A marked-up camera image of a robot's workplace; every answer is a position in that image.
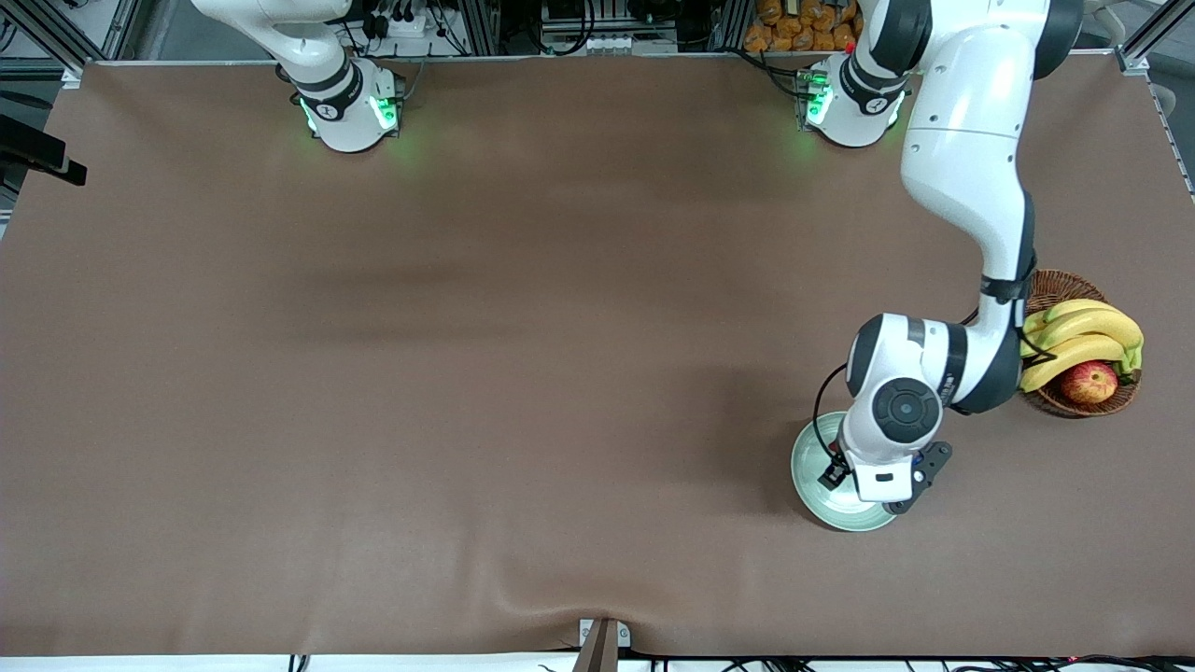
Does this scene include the pale green plate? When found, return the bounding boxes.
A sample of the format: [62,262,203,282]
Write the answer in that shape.
[791,412,903,534]

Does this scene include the red apple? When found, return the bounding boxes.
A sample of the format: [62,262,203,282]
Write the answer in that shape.
[1060,360,1119,405]

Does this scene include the brown wicker basket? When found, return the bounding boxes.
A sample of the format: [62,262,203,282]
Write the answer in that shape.
[1022,270,1142,417]

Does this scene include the metal table clamp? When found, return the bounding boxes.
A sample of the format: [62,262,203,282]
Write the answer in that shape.
[571,618,632,672]

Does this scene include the white power strip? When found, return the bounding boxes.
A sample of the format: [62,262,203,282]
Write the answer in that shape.
[369,7,432,40]

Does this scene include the brown table cloth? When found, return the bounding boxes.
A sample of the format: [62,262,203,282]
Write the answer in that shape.
[0,54,1195,657]

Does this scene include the bag of orange buns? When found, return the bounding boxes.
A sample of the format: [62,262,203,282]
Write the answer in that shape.
[744,0,865,52]

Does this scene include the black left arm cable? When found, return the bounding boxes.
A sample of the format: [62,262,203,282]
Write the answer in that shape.
[811,271,1056,458]

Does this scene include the aluminium frame post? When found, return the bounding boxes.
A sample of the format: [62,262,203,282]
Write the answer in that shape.
[1116,0,1195,76]
[0,0,141,90]

